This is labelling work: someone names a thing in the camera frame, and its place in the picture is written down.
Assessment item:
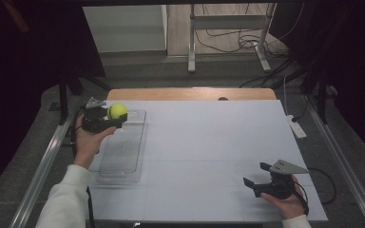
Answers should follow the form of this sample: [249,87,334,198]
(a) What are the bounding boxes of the tangled black floor cables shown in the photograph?
[194,3,289,59]

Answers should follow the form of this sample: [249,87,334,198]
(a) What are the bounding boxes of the white power strip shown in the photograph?
[285,114,308,141]

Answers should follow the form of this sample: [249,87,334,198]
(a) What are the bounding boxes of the clear plastic tray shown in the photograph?
[89,108,148,183]

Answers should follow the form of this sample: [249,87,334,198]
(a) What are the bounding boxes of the wooden table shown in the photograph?
[106,87,278,102]

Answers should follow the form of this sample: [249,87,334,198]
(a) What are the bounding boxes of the aluminium rail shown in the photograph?
[9,118,77,228]
[303,94,365,228]

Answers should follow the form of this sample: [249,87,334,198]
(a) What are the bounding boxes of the white cabinet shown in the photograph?
[83,4,169,54]

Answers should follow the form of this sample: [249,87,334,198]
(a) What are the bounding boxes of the person's right hand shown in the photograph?
[259,175,308,220]

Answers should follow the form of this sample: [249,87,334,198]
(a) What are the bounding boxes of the yellow tennis ball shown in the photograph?
[106,103,129,121]

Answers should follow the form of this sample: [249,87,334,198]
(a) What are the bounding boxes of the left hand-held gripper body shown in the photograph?
[81,96,123,134]

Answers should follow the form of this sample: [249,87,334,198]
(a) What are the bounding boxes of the black stand leg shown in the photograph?
[299,61,331,125]
[57,74,112,125]

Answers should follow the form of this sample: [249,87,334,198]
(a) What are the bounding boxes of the dark curtain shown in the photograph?
[0,0,106,203]
[269,0,365,160]

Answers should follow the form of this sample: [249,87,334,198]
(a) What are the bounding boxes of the grey metal stand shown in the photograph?
[187,3,278,74]

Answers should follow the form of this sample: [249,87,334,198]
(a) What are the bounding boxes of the person's left hand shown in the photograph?
[73,114,118,170]

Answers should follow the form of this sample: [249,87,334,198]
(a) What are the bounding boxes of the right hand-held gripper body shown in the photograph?
[259,159,310,200]

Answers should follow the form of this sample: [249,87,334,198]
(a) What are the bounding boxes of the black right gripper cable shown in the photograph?
[293,166,337,217]

